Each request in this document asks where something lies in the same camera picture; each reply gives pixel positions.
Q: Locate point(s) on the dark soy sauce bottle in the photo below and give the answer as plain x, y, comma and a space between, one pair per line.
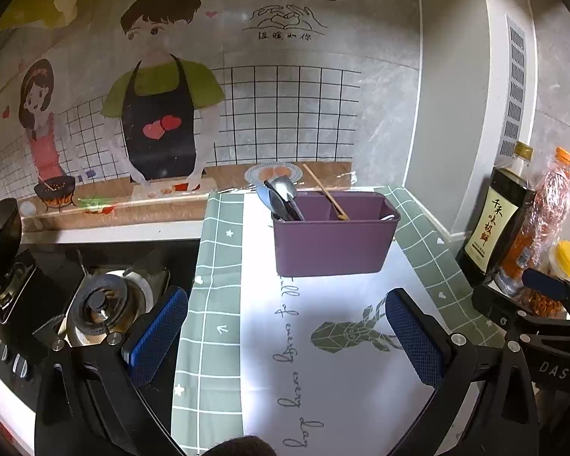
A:
494, 228

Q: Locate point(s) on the cartoon wall poster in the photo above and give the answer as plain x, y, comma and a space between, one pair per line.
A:
266, 104

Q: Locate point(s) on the white vent grille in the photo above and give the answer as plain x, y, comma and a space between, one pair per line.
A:
513, 85

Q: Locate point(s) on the wooden chopstick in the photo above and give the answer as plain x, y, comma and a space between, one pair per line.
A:
325, 192

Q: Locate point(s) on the green and white tablecloth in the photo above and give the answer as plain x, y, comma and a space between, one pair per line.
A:
342, 389

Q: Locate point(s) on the orange-capped plastic bottle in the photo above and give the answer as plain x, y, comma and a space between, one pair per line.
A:
546, 209

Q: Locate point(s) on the black wok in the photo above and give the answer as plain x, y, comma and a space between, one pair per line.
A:
2, 237

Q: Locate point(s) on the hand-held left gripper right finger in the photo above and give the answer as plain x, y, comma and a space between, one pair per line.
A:
413, 342

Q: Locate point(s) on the black gas stove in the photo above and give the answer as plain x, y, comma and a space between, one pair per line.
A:
52, 266

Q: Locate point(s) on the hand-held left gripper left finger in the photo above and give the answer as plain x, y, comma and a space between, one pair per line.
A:
159, 337

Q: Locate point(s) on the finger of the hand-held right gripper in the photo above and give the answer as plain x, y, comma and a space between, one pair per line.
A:
546, 284
498, 308

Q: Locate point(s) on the round metal spoon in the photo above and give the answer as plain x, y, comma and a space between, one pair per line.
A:
283, 187

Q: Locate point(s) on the blue spoon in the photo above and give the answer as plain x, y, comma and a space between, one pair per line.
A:
264, 194

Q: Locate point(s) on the round stove burner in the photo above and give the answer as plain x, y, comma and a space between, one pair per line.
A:
102, 301

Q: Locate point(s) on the black spoon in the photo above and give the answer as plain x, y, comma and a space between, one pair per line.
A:
294, 211

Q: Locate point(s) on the purple utensil holder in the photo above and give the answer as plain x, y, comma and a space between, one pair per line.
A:
332, 247

